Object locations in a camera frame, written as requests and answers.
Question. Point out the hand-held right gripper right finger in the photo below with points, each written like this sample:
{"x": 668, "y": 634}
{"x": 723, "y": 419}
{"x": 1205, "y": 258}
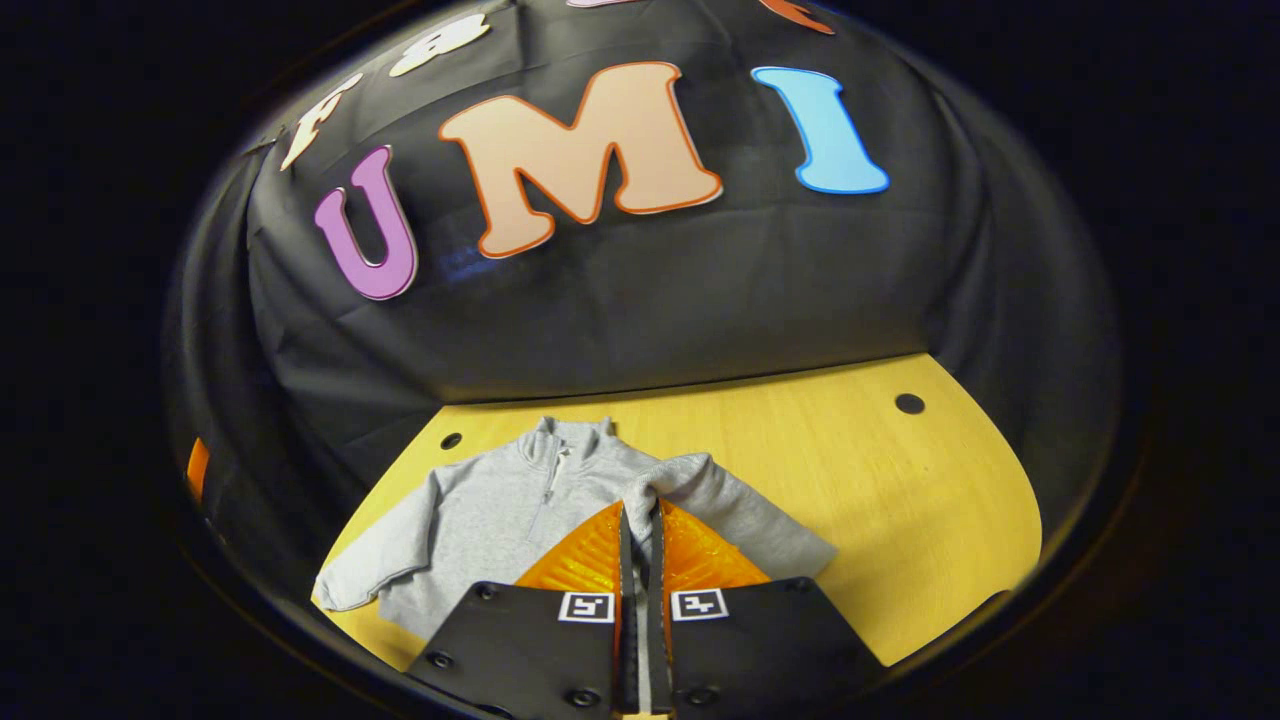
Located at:
{"x": 760, "y": 640}

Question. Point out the grey zip-neck sweatshirt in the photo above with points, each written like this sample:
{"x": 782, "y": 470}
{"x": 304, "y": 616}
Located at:
{"x": 480, "y": 510}

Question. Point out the black backdrop cloth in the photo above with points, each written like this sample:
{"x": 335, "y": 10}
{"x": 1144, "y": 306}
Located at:
{"x": 650, "y": 300}

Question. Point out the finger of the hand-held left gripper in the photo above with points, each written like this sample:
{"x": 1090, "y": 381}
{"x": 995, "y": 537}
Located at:
{"x": 198, "y": 468}

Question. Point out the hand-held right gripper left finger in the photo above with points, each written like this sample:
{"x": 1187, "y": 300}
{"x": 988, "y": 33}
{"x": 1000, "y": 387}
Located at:
{"x": 520, "y": 640}

